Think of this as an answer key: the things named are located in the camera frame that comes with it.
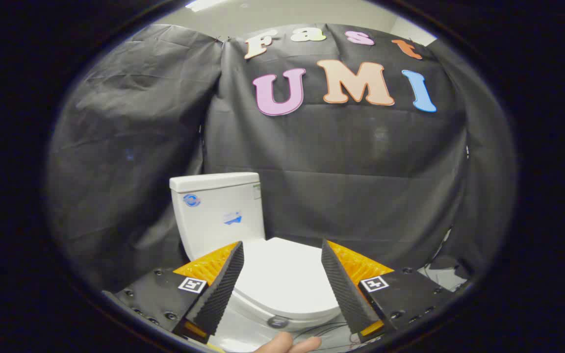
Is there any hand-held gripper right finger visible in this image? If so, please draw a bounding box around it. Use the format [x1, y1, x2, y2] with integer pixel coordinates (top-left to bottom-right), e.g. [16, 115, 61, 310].
[321, 239, 469, 344]

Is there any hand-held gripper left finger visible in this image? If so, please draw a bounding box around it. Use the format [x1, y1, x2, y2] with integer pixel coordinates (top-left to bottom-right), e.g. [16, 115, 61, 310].
[103, 240, 245, 344]

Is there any white toilet lid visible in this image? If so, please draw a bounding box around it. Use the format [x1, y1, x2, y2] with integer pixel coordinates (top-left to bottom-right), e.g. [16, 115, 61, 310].
[233, 237, 342, 328]

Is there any black backdrop cloth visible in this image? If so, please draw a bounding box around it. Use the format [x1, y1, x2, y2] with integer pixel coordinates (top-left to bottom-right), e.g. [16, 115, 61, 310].
[47, 24, 516, 295]

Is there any ceiling light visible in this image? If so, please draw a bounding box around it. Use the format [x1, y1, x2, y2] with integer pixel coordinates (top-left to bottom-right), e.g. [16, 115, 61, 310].
[184, 0, 229, 12]

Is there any tangle of black cables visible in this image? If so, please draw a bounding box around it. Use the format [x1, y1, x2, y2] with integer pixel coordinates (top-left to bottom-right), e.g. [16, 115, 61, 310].
[292, 321, 361, 352]

